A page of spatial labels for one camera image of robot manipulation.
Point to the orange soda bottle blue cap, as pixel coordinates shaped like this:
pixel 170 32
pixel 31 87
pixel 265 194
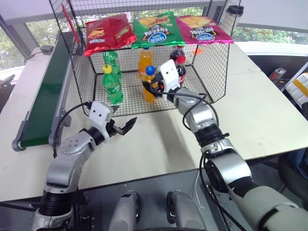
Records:
pixel 149 78

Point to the yellow and white box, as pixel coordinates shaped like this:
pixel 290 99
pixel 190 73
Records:
pixel 300 86

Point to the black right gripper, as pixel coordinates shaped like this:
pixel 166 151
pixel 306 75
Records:
pixel 159 86

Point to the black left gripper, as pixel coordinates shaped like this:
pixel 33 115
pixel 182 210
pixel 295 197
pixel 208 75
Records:
pixel 112 128

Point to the clear tumbler black lid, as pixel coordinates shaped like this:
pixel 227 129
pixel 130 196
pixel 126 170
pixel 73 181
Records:
pixel 234 10

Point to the red chips bag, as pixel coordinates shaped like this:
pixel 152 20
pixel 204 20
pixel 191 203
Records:
pixel 106 33

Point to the green chips bag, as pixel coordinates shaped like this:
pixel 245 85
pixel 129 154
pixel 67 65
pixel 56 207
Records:
pixel 156 30

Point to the small orange tag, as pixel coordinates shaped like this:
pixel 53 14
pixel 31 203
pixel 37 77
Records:
pixel 198 51

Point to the cola bottle red cap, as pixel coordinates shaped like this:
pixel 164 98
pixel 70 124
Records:
pixel 176 54
pixel 181 69

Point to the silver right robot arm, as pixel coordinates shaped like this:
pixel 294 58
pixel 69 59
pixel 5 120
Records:
pixel 228 168

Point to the grey rounded robot leg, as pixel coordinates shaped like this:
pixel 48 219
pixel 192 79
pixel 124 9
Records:
pixel 126 211
pixel 184 211

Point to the magenta chips bag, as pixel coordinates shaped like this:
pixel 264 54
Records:
pixel 202 29

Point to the dark background object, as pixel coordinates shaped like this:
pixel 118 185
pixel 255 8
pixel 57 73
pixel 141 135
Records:
pixel 6 80

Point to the grey conveyor sensor box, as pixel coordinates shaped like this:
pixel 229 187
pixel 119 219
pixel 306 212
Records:
pixel 46 49

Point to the green conveyor belt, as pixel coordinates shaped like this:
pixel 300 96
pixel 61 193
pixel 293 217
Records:
pixel 45 96

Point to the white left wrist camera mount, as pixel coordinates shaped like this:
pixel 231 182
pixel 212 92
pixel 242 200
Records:
pixel 98 112

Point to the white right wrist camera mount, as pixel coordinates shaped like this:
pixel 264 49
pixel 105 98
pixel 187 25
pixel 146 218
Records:
pixel 169 73

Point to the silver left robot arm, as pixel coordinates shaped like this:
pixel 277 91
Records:
pixel 65 166

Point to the red flat strip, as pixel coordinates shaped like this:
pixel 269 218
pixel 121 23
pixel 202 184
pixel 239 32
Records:
pixel 70 22

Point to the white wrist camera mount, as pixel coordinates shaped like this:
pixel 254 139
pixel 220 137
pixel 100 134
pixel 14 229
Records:
pixel 98 112
pixel 169 73

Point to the green soda bottle yellow cap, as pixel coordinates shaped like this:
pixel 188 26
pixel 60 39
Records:
pixel 112 86

